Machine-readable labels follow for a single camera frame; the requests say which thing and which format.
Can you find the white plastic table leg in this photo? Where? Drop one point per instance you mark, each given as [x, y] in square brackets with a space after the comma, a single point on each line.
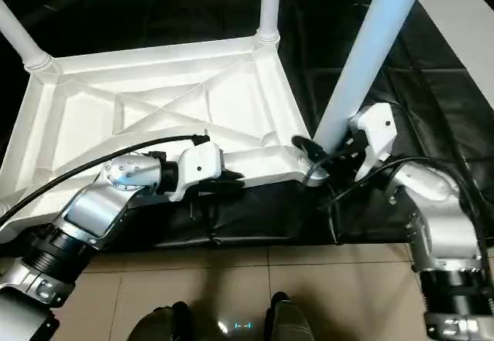
[23, 36]
[370, 55]
[269, 5]

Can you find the white plastic table top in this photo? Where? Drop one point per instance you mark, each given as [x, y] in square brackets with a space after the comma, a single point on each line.
[154, 102]

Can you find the black mat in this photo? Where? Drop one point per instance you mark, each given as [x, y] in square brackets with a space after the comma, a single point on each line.
[370, 63]

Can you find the grey right robot foot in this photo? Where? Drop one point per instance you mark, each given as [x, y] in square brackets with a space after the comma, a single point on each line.
[289, 319]

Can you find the grey robot foot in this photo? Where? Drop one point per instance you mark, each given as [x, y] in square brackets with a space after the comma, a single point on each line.
[289, 319]
[162, 327]

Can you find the grey left robot foot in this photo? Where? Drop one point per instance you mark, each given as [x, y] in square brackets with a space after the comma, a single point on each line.
[162, 327]

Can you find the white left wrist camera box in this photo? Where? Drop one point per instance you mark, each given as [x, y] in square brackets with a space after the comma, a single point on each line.
[197, 167]

